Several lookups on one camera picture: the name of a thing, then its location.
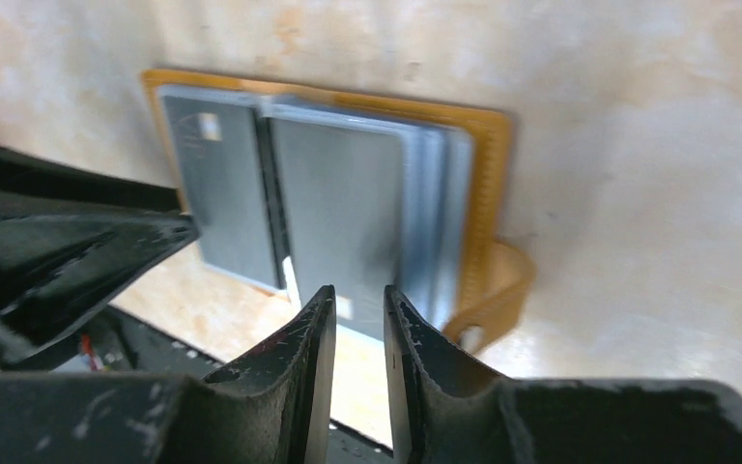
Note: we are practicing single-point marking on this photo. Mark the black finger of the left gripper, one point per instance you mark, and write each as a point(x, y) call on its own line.
point(70, 242)

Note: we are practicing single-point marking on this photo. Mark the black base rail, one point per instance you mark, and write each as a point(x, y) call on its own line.
point(122, 341)

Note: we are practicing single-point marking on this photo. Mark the yellow leather card holder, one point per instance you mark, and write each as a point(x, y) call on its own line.
point(461, 278)

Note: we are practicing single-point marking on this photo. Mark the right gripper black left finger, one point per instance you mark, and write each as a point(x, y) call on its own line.
point(272, 403)

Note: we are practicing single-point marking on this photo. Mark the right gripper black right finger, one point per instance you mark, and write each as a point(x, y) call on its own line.
point(444, 405)

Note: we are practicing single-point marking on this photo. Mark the black credit card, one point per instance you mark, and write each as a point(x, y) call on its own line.
point(215, 143)
point(341, 178)

